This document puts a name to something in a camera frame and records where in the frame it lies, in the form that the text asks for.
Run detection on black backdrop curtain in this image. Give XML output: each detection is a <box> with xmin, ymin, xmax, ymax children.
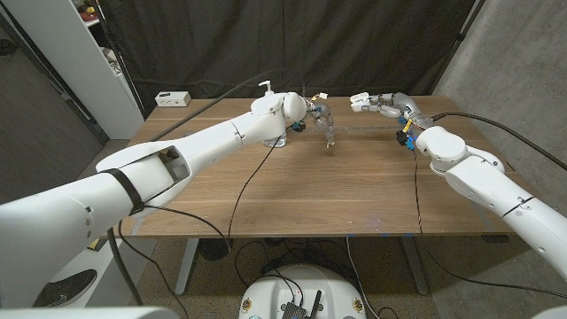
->
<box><xmin>97</xmin><ymin>0</ymin><xmax>478</xmax><ymax>119</ymax></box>

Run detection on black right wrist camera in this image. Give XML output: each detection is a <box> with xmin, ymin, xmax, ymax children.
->
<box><xmin>395</xmin><ymin>117</ymin><xmax>417</xmax><ymax>152</ymax></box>

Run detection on thin black arm strap cable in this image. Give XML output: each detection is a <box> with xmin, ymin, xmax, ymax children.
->
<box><xmin>142</xmin><ymin>203</ymin><xmax>234</xmax><ymax>254</ymax></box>

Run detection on black round fan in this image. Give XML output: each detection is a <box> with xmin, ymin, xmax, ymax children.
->
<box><xmin>198</xmin><ymin>237</ymin><xmax>235</xmax><ymax>261</ymax></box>

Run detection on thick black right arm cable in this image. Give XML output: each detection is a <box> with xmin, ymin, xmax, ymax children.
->
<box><xmin>431</xmin><ymin>111</ymin><xmax>567</xmax><ymax>173</ymax></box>

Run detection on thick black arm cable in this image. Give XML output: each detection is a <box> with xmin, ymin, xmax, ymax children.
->
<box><xmin>431</xmin><ymin>111</ymin><xmax>567</xmax><ymax>173</ymax></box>
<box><xmin>105</xmin><ymin>68</ymin><xmax>307</xmax><ymax>307</ymax></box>

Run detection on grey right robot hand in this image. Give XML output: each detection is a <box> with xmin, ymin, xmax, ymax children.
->
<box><xmin>349</xmin><ymin>91</ymin><xmax>434</xmax><ymax>130</ymax></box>

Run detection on black antenna module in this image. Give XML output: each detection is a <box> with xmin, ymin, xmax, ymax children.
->
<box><xmin>281</xmin><ymin>290</ymin><xmax>323</xmax><ymax>319</ymax></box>

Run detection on white floor board black marks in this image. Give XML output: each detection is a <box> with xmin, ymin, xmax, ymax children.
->
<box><xmin>33</xmin><ymin>238</ymin><xmax>157</xmax><ymax>309</ymax></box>

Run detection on black backdrop stand pole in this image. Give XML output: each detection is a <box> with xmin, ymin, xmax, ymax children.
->
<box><xmin>90</xmin><ymin>0</ymin><xmax>147</xmax><ymax>119</ymax></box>
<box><xmin>427</xmin><ymin>0</ymin><xmax>485</xmax><ymax>97</ymax></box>

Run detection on thin black left wrist cable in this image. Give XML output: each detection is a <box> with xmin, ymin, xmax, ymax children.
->
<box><xmin>226</xmin><ymin>132</ymin><xmax>307</xmax><ymax>307</ymax></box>

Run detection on white shelf cabinet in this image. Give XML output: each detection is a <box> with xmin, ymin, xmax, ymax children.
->
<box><xmin>2</xmin><ymin>0</ymin><xmax>145</xmax><ymax>141</ymax></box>

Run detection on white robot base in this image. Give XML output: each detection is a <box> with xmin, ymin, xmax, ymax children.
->
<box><xmin>238</xmin><ymin>264</ymin><xmax>368</xmax><ymax>319</ymax></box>

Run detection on white power strip box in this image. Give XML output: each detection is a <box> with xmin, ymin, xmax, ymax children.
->
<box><xmin>154</xmin><ymin>90</ymin><xmax>192</xmax><ymax>108</ymax></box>

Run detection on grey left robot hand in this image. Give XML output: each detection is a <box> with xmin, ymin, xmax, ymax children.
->
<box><xmin>305</xmin><ymin>100</ymin><xmax>337</xmax><ymax>150</ymax></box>

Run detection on grey floor cable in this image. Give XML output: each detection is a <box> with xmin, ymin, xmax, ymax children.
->
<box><xmin>344</xmin><ymin>236</ymin><xmax>383</xmax><ymax>319</ymax></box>

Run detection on clear hand sanitizer pump bottle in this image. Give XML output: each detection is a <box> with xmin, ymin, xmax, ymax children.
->
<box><xmin>258</xmin><ymin>80</ymin><xmax>288</xmax><ymax>149</ymax></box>

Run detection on grey metal table leg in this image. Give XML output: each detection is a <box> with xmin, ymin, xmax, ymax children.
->
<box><xmin>400</xmin><ymin>236</ymin><xmax>430</xmax><ymax>296</ymax></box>
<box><xmin>175</xmin><ymin>237</ymin><xmax>200</xmax><ymax>297</ymax></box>

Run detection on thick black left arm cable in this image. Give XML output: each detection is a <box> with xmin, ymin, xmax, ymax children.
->
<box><xmin>105</xmin><ymin>68</ymin><xmax>307</xmax><ymax>307</ymax></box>

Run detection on thin braided right wrist cable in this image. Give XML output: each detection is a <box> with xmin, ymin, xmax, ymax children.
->
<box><xmin>411</xmin><ymin>149</ymin><xmax>567</xmax><ymax>300</ymax></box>

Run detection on white AirPods case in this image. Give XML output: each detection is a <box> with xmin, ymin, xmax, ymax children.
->
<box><xmin>349</xmin><ymin>91</ymin><xmax>372</xmax><ymax>113</ymax></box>

